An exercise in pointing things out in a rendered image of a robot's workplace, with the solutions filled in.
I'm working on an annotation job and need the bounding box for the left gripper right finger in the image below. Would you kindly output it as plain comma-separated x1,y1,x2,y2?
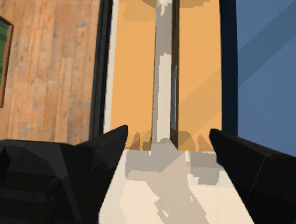
209,128,296,224

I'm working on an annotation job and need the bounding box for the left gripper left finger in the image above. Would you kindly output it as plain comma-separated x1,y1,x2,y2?
0,125,128,223

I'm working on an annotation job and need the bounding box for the blue flat platform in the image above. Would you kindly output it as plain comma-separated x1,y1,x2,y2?
219,0,296,157

